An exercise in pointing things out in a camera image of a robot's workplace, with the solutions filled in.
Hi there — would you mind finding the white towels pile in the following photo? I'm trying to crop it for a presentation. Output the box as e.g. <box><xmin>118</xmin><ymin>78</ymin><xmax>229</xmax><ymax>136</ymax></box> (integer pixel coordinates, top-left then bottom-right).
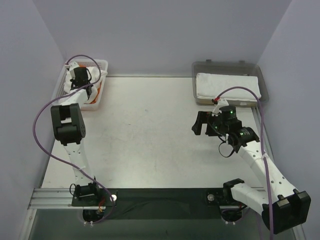
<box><xmin>63</xmin><ymin>65</ymin><xmax>107</xmax><ymax>104</ymax></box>

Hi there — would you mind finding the white terry towel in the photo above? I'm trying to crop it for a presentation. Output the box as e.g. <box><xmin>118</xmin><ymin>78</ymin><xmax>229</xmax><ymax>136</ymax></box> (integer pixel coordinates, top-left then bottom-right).
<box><xmin>195</xmin><ymin>73</ymin><xmax>262</xmax><ymax>102</ymax></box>

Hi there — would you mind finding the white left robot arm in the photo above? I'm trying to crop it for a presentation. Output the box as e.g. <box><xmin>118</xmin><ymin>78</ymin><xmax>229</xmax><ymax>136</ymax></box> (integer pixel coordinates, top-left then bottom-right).
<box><xmin>50</xmin><ymin>66</ymin><xmax>102</xmax><ymax>206</ymax></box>

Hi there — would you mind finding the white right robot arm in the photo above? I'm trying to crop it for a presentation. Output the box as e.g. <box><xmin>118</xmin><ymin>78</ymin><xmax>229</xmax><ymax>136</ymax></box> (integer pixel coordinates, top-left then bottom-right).
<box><xmin>191</xmin><ymin>105</ymin><xmax>311</xmax><ymax>235</ymax></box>

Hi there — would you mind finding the orange cloth in basket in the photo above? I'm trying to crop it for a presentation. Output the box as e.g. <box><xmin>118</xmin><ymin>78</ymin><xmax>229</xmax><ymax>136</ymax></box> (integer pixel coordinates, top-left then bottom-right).
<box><xmin>87</xmin><ymin>82</ymin><xmax>102</xmax><ymax>104</ymax></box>

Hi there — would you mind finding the white plastic mesh basket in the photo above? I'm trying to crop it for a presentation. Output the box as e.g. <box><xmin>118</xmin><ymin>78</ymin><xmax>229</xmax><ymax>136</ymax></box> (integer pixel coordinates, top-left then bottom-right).
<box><xmin>51</xmin><ymin>57</ymin><xmax>108</xmax><ymax>111</ymax></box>

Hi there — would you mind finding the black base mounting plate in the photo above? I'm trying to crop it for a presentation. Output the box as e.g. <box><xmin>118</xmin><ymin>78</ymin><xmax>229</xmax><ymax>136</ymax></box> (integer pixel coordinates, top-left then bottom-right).
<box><xmin>71</xmin><ymin>188</ymin><xmax>247</xmax><ymax>223</ymax></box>

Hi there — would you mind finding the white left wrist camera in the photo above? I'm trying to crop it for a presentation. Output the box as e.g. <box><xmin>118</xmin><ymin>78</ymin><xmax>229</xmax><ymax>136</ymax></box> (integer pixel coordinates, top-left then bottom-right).
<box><xmin>64</xmin><ymin>61</ymin><xmax>79</xmax><ymax>79</ymax></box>

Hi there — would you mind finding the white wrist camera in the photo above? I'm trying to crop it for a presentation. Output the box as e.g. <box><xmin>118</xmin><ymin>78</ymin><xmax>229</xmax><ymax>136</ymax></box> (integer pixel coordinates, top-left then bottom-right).
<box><xmin>64</xmin><ymin>61</ymin><xmax>79</xmax><ymax>79</ymax></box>
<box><xmin>212</xmin><ymin>97</ymin><xmax>229</xmax><ymax>115</ymax></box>

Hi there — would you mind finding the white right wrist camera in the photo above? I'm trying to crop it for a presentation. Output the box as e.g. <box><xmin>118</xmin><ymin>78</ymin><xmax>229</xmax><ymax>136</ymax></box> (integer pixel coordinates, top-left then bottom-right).
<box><xmin>212</xmin><ymin>97</ymin><xmax>229</xmax><ymax>115</ymax></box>

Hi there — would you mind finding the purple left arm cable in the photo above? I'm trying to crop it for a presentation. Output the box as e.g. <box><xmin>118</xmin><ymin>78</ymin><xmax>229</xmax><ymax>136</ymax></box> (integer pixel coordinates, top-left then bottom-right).
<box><xmin>32</xmin><ymin>54</ymin><xmax>118</xmax><ymax>225</ymax></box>

